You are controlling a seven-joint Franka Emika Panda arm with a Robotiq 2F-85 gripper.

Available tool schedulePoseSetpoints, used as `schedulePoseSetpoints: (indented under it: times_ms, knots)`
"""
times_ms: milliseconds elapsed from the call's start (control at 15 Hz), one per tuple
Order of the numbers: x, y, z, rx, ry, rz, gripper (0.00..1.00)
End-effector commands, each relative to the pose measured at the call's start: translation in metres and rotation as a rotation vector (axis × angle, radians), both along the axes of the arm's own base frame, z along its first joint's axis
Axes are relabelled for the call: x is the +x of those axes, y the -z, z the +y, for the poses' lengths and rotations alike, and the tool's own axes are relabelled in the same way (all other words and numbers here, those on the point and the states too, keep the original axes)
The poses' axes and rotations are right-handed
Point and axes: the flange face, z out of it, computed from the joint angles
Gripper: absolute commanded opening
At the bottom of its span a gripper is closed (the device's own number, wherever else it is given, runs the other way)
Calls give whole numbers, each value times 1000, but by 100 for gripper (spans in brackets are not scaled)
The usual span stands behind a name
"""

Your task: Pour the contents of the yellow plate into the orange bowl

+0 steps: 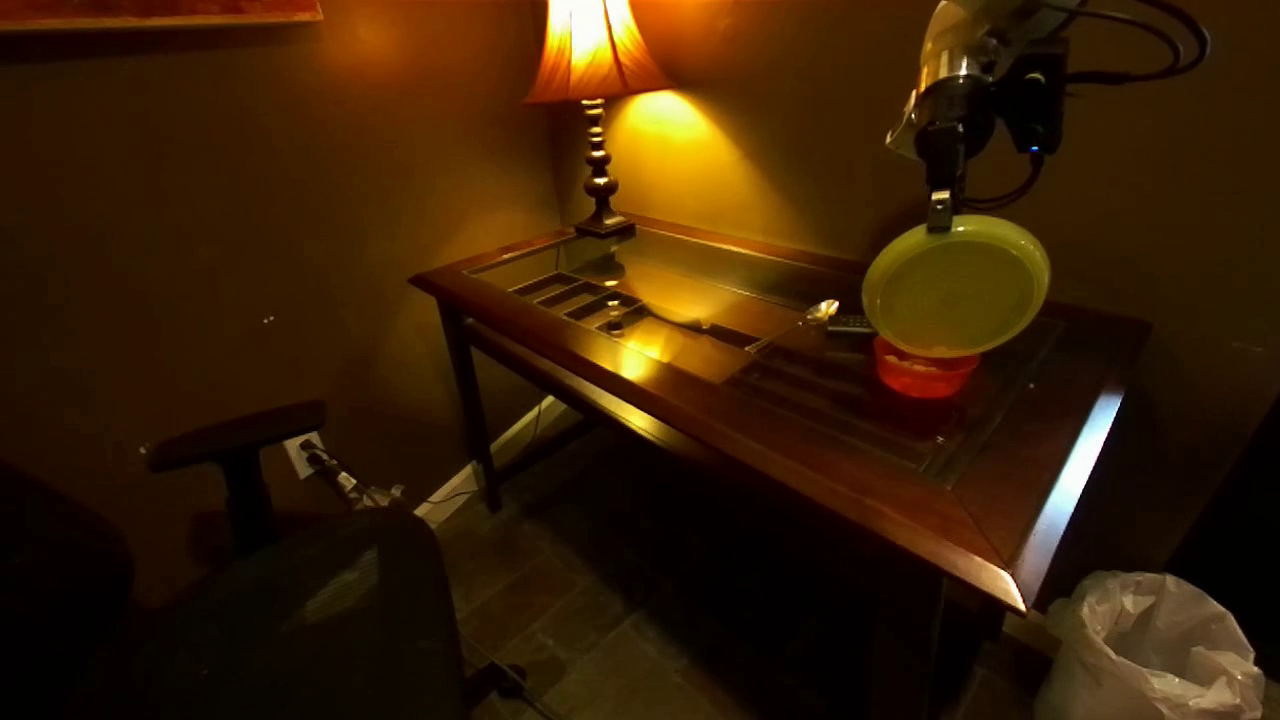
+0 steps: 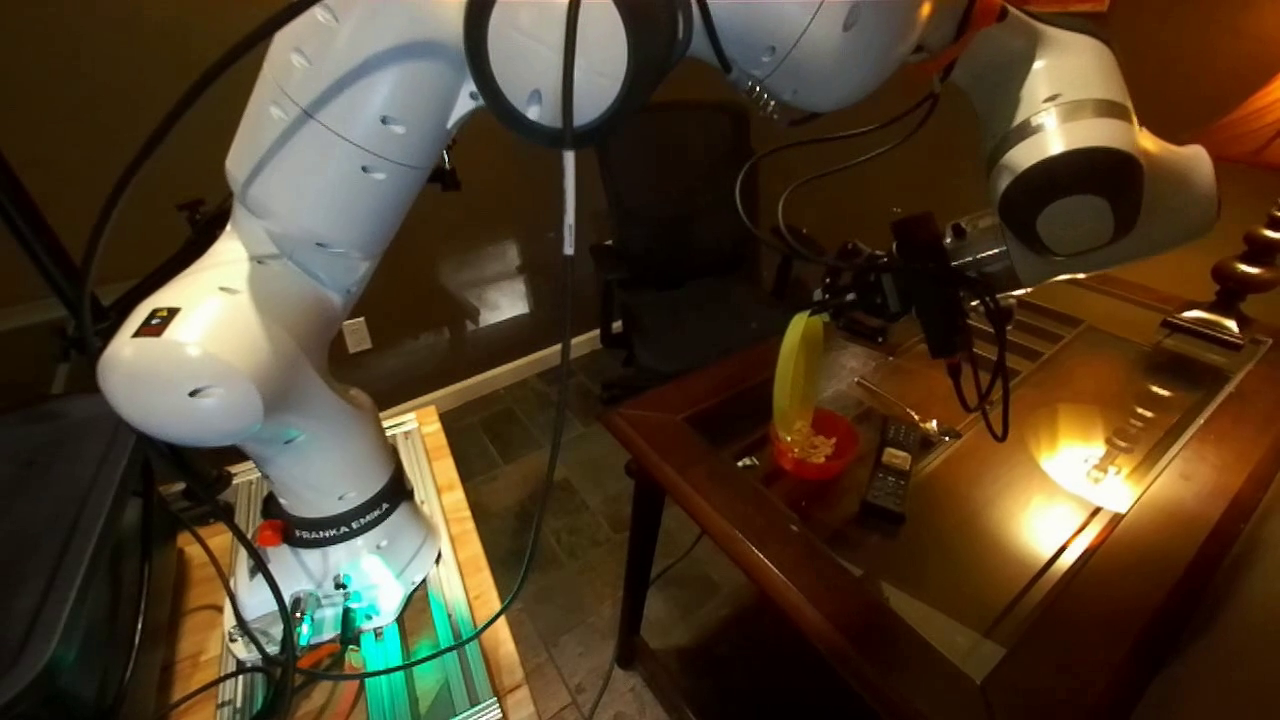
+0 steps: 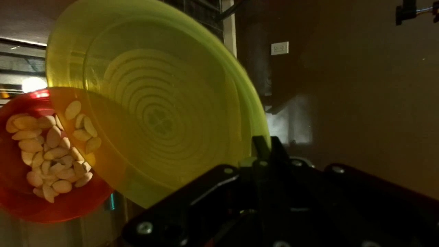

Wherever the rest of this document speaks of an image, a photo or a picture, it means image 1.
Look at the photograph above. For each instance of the dark wooden glass-top table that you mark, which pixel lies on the dark wooden glass-top table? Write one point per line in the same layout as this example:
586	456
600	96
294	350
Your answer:
802	426

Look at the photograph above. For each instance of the white wall outlet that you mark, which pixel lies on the white wall outlet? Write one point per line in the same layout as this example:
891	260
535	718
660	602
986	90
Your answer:
302	455

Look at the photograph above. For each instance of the yellow plastic plate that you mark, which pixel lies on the yellow plastic plate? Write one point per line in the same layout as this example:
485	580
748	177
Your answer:
955	286

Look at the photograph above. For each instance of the framed wall picture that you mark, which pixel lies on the framed wall picture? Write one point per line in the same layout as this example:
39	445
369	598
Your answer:
147	9

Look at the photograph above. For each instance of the black office chair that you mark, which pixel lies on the black office chair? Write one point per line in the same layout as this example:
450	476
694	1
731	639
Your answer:
264	615

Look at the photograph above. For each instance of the silver spoon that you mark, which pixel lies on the silver spoon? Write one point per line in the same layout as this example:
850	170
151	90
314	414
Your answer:
818	313

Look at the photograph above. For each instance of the white trash bag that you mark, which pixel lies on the white trash bag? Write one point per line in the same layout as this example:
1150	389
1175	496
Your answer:
1146	653

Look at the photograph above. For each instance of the orange plastic bowl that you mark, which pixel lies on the orange plastic bowl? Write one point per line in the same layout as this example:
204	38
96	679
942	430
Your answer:
922	378

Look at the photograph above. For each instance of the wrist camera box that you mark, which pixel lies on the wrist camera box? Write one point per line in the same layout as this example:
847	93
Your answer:
1036	100

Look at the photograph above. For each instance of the table lamp with orange shade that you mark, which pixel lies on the table lamp with orange shade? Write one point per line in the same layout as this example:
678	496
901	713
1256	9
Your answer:
596	53

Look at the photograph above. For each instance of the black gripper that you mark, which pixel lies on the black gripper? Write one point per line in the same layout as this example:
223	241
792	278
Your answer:
942	106

